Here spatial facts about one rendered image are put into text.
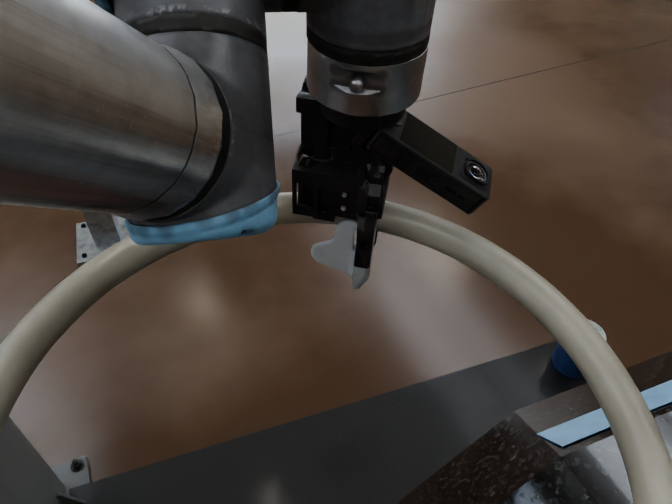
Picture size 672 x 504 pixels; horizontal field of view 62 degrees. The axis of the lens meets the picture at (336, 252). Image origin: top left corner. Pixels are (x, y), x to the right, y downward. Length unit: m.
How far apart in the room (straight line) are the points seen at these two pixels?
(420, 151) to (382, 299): 1.24
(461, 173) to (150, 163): 0.30
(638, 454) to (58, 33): 0.42
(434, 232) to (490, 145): 1.86
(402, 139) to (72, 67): 0.31
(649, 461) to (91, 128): 0.40
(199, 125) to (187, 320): 1.43
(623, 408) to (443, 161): 0.23
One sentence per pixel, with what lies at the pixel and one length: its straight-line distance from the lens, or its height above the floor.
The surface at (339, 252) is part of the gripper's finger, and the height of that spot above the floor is 0.89.
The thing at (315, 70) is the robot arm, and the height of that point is 1.08.
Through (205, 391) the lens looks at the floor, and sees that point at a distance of 1.53.
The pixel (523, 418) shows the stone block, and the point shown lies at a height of 0.74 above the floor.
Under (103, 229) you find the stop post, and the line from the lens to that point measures 1.93.
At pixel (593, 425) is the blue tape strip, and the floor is 0.79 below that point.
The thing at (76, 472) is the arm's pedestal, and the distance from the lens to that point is 1.50.
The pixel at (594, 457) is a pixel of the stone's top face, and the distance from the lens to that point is 0.56.
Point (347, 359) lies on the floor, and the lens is 1.55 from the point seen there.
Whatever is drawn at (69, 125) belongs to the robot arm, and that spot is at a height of 1.17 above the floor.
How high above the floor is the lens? 1.27
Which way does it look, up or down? 44 degrees down
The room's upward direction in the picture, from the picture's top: straight up
